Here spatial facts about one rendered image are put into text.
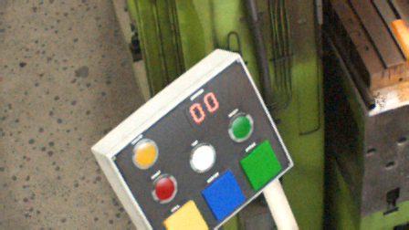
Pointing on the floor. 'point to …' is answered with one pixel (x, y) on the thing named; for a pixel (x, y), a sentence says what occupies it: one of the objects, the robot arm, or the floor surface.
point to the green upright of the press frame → (302, 110)
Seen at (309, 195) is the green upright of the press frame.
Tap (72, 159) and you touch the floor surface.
